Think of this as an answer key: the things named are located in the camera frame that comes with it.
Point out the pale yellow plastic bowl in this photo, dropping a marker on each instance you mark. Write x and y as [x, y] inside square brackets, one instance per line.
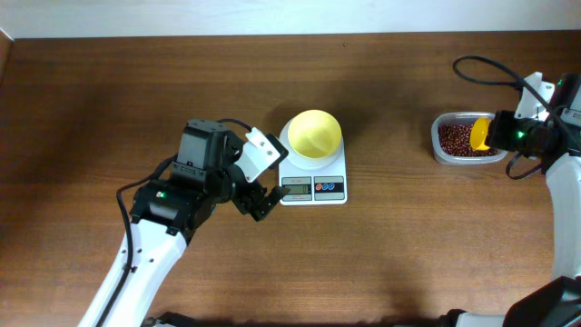
[314, 134]

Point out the white digital kitchen scale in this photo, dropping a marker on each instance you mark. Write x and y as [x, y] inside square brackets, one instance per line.
[321, 181]

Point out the clear plastic food container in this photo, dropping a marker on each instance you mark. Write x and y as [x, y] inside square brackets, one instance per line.
[461, 118]

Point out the red adzuki beans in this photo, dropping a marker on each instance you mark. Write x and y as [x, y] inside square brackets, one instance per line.
[454, 140]

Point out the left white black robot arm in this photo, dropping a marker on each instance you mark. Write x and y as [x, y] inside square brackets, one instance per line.
[213, 165]

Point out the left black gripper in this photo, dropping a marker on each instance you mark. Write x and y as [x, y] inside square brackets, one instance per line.
[255, 192]

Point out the yellow plastic measuring scoop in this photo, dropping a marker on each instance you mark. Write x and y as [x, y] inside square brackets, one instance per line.
[478, 134]

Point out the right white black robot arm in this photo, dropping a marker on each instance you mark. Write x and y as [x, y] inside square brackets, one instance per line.
[558, 302]

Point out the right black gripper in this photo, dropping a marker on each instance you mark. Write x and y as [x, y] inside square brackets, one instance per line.
[497, 133]

